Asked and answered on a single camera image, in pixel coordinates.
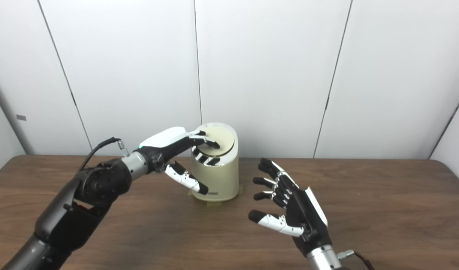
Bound cream-colored bin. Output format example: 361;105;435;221
191;122;239;202

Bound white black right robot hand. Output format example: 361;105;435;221
248;158;333;257

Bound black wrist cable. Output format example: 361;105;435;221
337;249;376;270
78;137;131;173

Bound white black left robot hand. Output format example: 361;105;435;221
139;126;221;195

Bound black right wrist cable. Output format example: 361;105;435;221
337;249;376;270

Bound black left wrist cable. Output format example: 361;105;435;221
78;137;131;173

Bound cream round bin lid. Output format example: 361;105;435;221
197;126;235;157

